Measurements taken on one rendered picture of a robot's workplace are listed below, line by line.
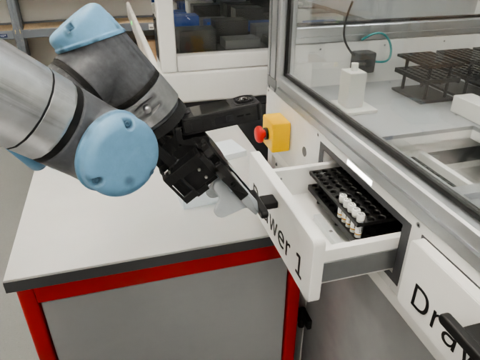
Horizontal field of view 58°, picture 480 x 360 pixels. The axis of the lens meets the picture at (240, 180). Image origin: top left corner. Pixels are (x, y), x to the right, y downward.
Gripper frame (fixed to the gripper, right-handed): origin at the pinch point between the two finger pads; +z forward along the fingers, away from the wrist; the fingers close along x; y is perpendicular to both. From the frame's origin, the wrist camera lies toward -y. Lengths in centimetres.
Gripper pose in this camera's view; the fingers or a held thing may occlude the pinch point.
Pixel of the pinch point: (252, 198)
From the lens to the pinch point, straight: 67.8
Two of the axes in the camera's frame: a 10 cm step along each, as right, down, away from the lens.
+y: -7.9, 6.1, 0.9
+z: 5.5, 6.4, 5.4
